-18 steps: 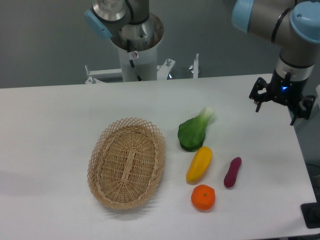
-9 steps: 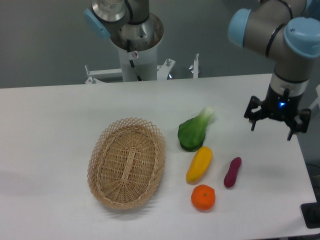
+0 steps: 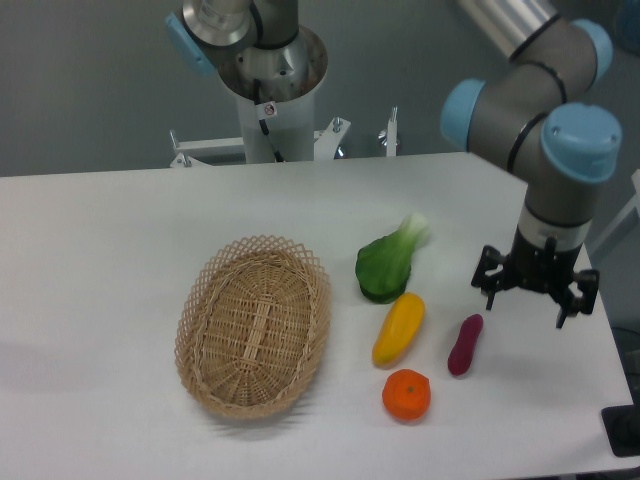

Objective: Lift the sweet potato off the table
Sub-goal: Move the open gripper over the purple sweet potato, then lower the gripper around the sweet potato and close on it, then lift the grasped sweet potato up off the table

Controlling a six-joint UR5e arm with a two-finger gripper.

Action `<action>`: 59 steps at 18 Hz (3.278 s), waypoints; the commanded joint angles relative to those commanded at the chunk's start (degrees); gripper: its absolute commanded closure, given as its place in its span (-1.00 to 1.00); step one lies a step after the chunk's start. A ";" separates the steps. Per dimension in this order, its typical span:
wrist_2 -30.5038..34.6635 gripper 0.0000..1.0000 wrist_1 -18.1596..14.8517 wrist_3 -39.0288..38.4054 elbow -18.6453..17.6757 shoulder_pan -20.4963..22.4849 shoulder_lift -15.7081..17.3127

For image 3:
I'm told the black cable on pedestal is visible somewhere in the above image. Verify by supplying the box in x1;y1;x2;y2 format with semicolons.
252;78;285;164

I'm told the black device at table edge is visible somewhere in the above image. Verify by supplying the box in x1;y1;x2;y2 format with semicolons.
601;405;639;458

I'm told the yellow mango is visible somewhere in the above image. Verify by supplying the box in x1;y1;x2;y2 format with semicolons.
371;292;426;368

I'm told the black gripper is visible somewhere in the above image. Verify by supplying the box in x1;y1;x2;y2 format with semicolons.
471;229;600;329

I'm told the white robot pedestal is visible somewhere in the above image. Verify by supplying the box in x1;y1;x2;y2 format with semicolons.
219;29;329;164

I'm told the white metal bracket frame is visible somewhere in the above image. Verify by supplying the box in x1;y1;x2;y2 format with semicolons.
170;106;401;168

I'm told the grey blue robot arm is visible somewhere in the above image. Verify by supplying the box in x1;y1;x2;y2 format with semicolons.
165;1;622;320

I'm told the purple sweet potato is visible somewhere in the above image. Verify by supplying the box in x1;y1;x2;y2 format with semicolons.
447;314;484;377

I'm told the orange tangerine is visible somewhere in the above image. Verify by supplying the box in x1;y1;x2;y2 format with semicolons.
382;369;431;422

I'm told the woven wicker basket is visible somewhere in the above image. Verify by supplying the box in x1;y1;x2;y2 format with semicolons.
174;235;331;420

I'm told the green bok choy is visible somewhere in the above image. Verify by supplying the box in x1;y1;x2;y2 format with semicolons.
355;212;430;304

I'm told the white frame at right edge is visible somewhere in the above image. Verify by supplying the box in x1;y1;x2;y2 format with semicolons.
589;169;639;263

